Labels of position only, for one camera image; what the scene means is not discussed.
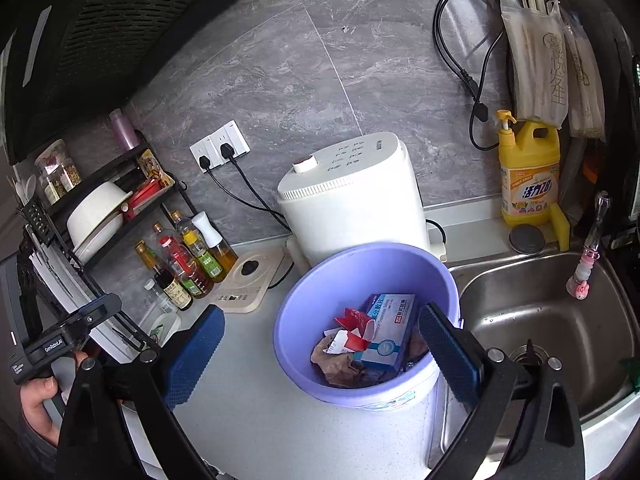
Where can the round black sink stopper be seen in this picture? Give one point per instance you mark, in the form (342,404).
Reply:
(527,239)

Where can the crumpled brown paper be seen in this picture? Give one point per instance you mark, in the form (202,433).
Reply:
(335,365)

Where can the blue medicine box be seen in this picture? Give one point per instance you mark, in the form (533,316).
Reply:
(390,330)

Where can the small white bowl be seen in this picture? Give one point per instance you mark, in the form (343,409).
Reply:
(107,238)

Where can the person's left forearm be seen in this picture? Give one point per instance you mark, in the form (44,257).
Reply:
(25,455)

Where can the purple bottle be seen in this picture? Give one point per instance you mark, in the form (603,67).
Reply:
(124,132)

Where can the yellow detergent bottle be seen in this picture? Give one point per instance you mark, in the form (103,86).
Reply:
(530,190)

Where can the red white wrapper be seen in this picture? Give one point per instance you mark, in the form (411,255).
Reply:
(350,320)

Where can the small beige chopstick bag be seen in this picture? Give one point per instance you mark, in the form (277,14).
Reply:
(585,90)

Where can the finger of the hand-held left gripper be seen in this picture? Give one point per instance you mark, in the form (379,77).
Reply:
(102,310)

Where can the white wall socket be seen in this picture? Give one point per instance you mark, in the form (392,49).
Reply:
(235,135)

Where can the person's left hand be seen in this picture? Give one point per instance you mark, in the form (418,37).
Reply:
(40,415)

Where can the large white bowl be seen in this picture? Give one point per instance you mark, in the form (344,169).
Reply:
(95,215)

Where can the purple plastic bucket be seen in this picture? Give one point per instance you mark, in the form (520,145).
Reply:
(320,300)

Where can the faucet with pink filter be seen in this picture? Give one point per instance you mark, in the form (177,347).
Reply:
(587,255)

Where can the small clear bottle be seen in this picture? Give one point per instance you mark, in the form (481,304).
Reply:
(159,300)

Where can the white electric cooker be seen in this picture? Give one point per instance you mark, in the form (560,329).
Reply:
(360,210)

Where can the black range hood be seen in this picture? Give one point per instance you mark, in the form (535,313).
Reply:
(125,25)

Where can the yellow sponge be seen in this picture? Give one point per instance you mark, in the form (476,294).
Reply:
(560,227)

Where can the jar of dried flowers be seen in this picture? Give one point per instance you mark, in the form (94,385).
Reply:
(55,170)

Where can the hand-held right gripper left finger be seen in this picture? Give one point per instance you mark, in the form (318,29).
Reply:
(192,360)

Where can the yellow snack packet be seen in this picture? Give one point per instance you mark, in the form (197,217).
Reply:
(149,167)

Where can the beige kitchen scale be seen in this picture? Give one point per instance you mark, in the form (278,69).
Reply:
(260,280)

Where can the green label oil bottle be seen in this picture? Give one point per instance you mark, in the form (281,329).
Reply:
(205,255)

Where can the red plastic container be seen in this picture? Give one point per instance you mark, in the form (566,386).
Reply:
(145,197)

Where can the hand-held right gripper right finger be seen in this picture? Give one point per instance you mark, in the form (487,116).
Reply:
(447,355)

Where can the stainless steel sink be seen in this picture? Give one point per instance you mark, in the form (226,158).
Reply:
(530,300)

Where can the white top oil sprayer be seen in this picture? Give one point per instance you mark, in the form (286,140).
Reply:
(220,250)

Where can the red label bottle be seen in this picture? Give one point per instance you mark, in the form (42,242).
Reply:
(185,267)

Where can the large beige chopstick bag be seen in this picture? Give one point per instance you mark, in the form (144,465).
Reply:
(540,70)

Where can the black kitchen rack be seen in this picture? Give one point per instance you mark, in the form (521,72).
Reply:
(97,178)

